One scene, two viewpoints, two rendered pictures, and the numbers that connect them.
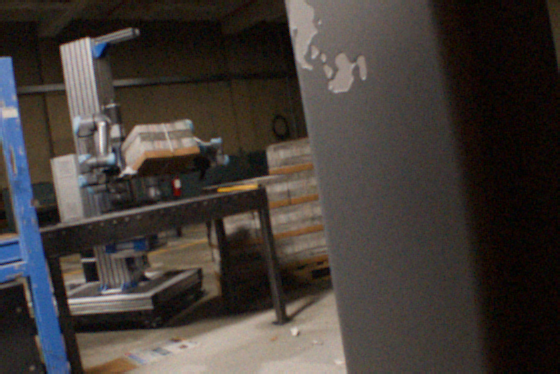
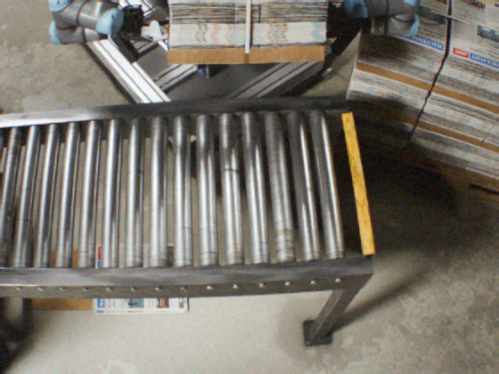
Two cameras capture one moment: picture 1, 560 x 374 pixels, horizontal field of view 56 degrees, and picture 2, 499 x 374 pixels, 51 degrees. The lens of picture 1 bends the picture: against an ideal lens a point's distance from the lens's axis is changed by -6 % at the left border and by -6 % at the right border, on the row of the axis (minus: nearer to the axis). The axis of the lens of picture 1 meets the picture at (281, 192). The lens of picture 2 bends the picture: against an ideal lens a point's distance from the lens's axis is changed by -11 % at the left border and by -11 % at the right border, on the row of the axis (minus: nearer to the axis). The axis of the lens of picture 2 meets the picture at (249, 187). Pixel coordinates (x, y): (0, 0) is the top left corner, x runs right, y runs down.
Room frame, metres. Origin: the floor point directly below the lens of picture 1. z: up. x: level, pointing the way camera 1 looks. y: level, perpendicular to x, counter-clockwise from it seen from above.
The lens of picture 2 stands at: (2.66, 0.13, 2.17)
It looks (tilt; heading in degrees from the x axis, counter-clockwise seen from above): 63 degrees down; 31
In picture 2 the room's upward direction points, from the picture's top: 4 degrees clockwise
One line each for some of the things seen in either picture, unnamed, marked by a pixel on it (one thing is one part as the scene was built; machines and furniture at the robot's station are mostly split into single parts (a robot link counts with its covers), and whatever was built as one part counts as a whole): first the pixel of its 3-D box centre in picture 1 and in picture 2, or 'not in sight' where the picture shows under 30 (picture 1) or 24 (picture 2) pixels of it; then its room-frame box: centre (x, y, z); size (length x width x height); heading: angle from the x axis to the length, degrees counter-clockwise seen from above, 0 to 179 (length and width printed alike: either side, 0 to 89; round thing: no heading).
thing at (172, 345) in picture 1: (160, 349); (140, 277); (3.01, 0.81, 0.01); 0.37 x 0.28 x 0.01; 128
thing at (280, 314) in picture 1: (272, 266); (331, 311); (3.23, 0.12, 0.34); 0.06 x 0.06 x 0.68; 38
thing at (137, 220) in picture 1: (162, 219); (113, 284); (2.83, 0.62, 0.74); 1.34 x 0.05 x 0.12; 128
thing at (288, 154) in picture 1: (292, 157); not in sight; (4.34, -0.12, 0.95); 0.38 x 0.29 x 0.23; 18
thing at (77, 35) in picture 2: (87, 180); (69, 30); (3.27, 1.12, 1.01); 0.11 x 0.08 x 0.09; 128
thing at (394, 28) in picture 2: (219, 161); (399, 22); (3.86, 0.38, 1.00); 0.11 x 0.08 x 0.09; 129
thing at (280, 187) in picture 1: (286, 228); (485, 105); (4.29, 0.01, 0.42); 1.17 x 0.39 x 0.83; 109
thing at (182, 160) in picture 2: not in sight; (182, 190); (3.15, 0.63, 0.77); 0.47 x 0.05 x 0.05; 38
